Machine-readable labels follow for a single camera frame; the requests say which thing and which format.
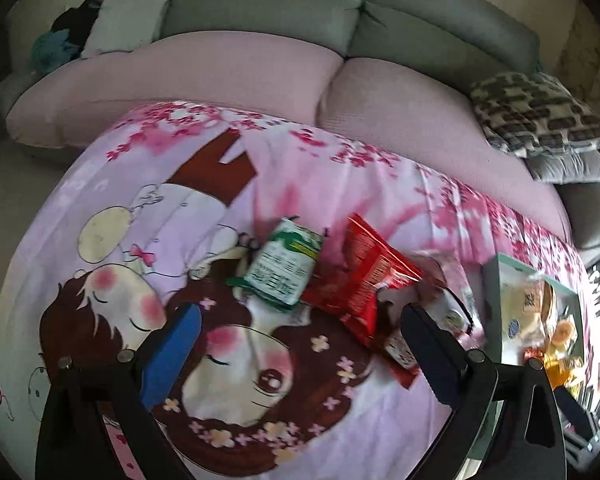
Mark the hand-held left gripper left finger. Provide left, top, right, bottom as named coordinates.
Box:
left=35, top=302, right=204, bottom=480

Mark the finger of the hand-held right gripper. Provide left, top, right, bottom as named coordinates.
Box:
left=552, top=385, right=598, bottom=443

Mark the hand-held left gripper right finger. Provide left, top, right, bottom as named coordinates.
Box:
left=400, top=302, right=569, bottom=480

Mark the red stick snack packet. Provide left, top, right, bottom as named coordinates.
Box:
left=377, top=329, right=423, bottom=391

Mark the white snack packet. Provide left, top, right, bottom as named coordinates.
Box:
left=415, top=252, right=478, bottom=336

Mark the orange snack packet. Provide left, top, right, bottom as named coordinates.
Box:
left=540, top=320, right=588, bottom=396

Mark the teal-rimmed white box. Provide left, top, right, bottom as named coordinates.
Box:
left=481, top=252, right=596, bottom=466

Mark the yellow bread packet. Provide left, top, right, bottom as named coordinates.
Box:
left=500, top=277, right=548, bottom=341

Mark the green snack packet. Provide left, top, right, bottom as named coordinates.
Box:
left=227, top=216, right=328, bottom=309

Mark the printed cartoon blanket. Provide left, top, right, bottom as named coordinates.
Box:
left=0, top=100, right=593, bottom=480

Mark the grey pillow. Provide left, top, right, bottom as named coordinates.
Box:
left=527, top=150, right=600, bottom=184

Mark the plaid pillow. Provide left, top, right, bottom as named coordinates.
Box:
left=470, top=71, right=600, bottom=158

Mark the pink sofa cover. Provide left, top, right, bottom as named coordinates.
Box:
left=5, top=30, right=573, bottom=241

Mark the teal cloth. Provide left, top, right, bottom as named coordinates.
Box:
left=30, top=30, right=81, bottom=75

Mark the light grey cushion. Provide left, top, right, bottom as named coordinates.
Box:
left=80, top=0, right=178, bottom=58

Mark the dark cloth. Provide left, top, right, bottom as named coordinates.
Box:
left=52, top=0, right=103, bottom=48

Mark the grey-green sofa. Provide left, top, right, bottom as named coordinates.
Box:
left=0, top=0, right=600, bottom=266

